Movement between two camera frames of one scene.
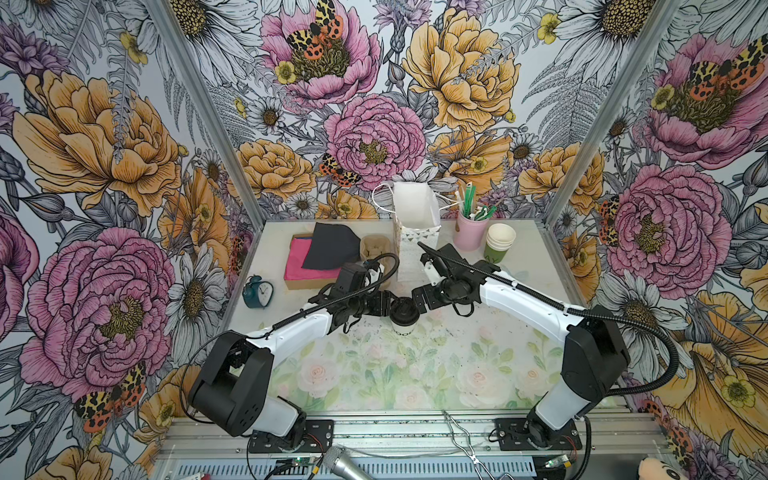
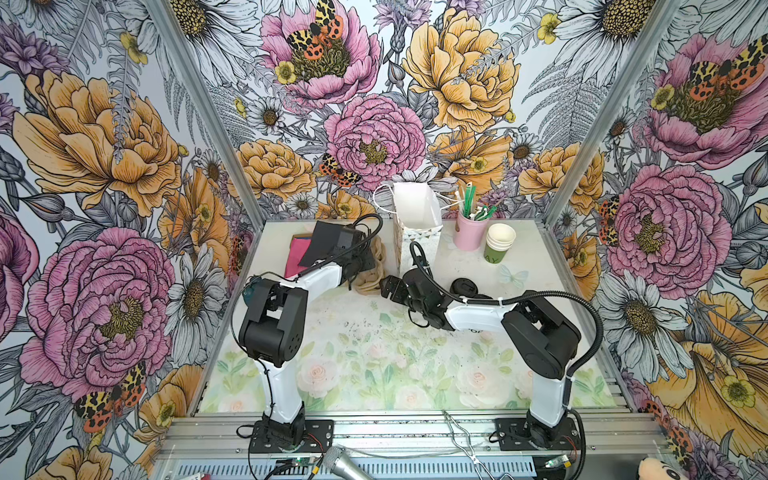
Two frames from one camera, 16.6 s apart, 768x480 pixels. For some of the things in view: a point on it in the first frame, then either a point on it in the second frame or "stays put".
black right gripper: (428, 291) → (396, 294)
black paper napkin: (332, 246) stays put
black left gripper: (382, 303) → (369, 264)
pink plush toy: (661, 467) stays put
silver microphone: (343, 466) stays put
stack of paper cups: (499, 240) stays put
